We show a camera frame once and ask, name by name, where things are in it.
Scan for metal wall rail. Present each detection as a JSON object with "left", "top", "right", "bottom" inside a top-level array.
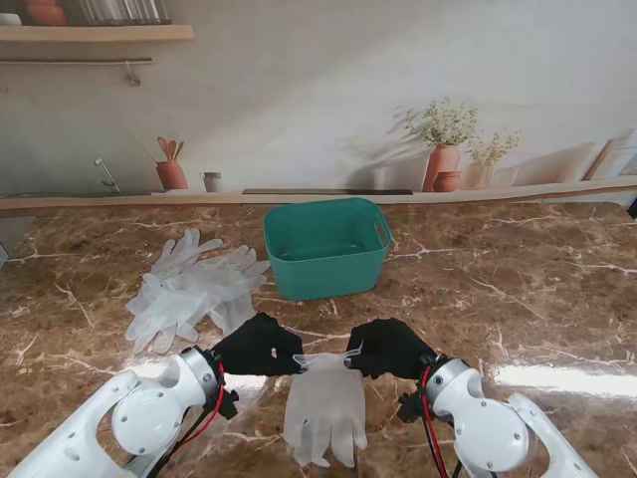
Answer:
[{"left": 0, "top": 57, "right": 153, "bottom": 86}]

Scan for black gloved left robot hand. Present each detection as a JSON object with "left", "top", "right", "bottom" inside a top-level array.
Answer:
[{"left": 211, "top": 312, "right": 305, "bottom": 378}]

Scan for leaning wooden cutting boards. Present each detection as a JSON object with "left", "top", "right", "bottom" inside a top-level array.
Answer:
[{"left": 581, "top": 138, "right": 637, "bottom": 181}]

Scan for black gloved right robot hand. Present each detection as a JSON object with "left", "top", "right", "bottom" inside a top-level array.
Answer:
[{"left": 344, "top": 317, "right": 439, "bottom": 380}]

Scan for teal plastic basket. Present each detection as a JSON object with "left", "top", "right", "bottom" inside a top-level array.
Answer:
[{"left": 262, "top": 197, "right": 392, "bottom": 302}]

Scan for red black left arm cable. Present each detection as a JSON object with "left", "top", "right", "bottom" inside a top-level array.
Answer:
[{"left": 148, "top": 360, "right": 228, "bottom": 478}]

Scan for wooden wall shelf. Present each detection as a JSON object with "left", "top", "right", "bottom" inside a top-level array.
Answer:
[{"left": 0, "top": 24, "right": 194, "bottom": 44}]

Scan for terracotta utensil pot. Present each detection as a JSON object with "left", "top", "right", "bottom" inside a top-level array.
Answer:
[{"left": 154, "top": 136, "right": 190, "bottom": 191}]

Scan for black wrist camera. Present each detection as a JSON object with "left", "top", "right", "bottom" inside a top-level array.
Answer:
[
  {"left": 397, "top": 392, "right": 424, "bottom": 424},
  {"left": 218, "top": 390, "right": 240, "bottom": 420}
]

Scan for red black right arm cable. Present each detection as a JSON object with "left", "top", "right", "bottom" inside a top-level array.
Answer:
[{"left": 420, "top": 367, "right": 464, "bottom": 478}]

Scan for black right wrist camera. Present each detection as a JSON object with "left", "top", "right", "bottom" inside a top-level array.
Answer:
[{"left": 397, "top": 392, "right": 424, "bottom": 424}]

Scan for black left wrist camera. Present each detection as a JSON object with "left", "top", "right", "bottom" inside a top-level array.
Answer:
[{"left": 218, "top": 390, "right": 240, "bottom": 420}]

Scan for wooden counter ledge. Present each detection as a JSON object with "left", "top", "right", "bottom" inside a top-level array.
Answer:
[{"left": 0, "top": 176, "right": 637, "bottom": 211}]

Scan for red-brown pot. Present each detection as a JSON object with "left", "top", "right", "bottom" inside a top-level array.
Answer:
[{"left": 23, "top": 0, "right": 69, "bottom": 27}]

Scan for red black arm cable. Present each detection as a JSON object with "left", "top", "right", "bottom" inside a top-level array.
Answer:
[
  {"left": 148, "top": 360, "right": 228, "bottom": 478},
  {"left": 420, "top": 367, "right": 464, "bottom": 478}
]

